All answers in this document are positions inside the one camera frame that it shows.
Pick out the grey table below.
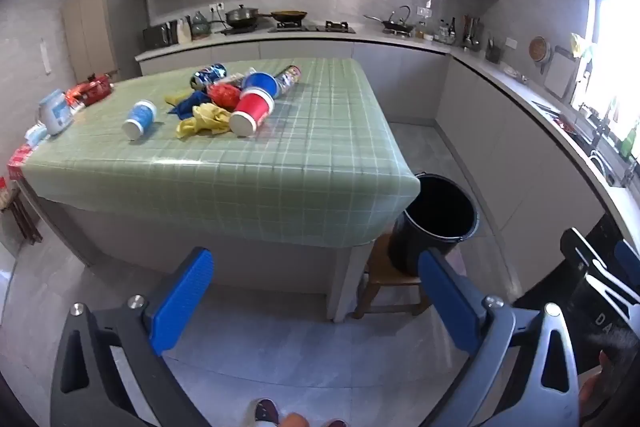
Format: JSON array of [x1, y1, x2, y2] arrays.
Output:
[[37, 197, 371, 323]]

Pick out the dark wooden stool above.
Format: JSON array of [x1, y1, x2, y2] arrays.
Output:
[[0, 179, 43, 248]]

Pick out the cluster of seasoning bottles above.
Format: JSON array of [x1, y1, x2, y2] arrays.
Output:
[[417, 17, 458, 44]]

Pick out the person's right hand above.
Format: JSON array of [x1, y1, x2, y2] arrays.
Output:
[[579, 351, 615, 424]]

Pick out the round bamboo lid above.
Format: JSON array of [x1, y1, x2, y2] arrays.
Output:
[[529, 36, 551, 68]]

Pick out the kitchen sink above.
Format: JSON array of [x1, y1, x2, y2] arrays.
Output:
[[560, 117, 626, 188]]

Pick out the red paper cup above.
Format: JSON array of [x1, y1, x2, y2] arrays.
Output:
[[230, 88, 275, 138]]

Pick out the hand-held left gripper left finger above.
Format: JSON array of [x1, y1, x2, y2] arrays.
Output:
[[50, 247, 216, 427]]

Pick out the blue paper bowl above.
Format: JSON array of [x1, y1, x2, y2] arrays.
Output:
[[241, 72, 280, 98]]

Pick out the white jar blue label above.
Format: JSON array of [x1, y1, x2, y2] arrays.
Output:
[[39, 88, 75, 136]]

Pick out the red plastic bag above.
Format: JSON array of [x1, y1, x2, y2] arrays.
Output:
[[207, 83, 243, 110]]

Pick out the black bucket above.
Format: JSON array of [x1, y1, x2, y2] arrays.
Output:
[[389, 173, 480, 278]]

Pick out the window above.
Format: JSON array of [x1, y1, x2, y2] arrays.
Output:
[[585, 0, 640, 138]]

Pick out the white cutting board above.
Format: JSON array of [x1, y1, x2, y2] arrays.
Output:
[[544, 47, 581, 100]]

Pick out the sink faucet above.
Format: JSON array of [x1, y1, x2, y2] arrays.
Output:
[[592, 102, 616, 148]]

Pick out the wok with arched handle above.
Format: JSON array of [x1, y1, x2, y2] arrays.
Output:
[[364, 6, 416, 35]]

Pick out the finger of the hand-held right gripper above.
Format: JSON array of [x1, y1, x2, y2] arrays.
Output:
[[614, 239, 640, 280], [560, 228, 601, 278]]

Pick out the red cooking pot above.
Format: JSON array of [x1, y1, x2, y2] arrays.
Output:
[[75, 74, 113, 108]]

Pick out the metal utensil holder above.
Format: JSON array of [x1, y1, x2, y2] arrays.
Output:
[[462, 16, 481, 50]]

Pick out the blue tissue pack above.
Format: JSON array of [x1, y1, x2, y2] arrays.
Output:
[[25, 124, 51, 148]]

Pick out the patterned chips tube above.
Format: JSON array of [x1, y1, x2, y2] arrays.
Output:
[[274, 64, 302, 98]]

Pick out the yellow hanging cloth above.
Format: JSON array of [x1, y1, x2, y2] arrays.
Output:
[[570, 33, 593, 58]]

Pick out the red packets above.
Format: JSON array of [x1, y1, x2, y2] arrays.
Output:
[[7, 146, 36, 180]]

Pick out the blue cloth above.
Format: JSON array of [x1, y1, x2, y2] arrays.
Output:
[[167, 91, 213, 118]]

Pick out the frying pan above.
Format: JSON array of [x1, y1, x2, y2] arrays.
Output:
[[270, 9, 308, 24]]

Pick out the light wooden stool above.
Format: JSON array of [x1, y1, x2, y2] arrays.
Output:
[[352, 232, 433, 320]]

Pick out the green bottle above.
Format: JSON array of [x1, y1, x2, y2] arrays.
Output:
[[620, 122, 640, 160]]

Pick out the black gas stove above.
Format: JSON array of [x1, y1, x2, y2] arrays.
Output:
[[268, 21, 357, 34]]

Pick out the wok with lid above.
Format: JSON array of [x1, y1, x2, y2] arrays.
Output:
[[225, 4, 261, 28]]

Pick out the beige refrigerator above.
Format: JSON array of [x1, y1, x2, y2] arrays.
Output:
[[61, 0, 143, 82]]

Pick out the blue soda can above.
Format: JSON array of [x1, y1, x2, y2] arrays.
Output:
[[190, 63, 228, 88]]

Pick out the yellow cloth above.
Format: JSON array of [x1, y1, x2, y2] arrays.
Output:
[[570, 33, 593, 58], [175, 103, 233, 138]]

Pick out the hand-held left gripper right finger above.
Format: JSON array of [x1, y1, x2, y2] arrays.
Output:
[[417, 248, 581, 427]]

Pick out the black microwave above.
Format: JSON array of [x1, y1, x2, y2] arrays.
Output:
[[142, 23, 173, 50]]

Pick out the blue white paper cup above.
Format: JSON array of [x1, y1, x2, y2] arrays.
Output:
[[122, 99, 158, 140]]

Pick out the green checked tablecloth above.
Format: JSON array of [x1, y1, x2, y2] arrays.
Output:
[[22, 57, 421, 250]]

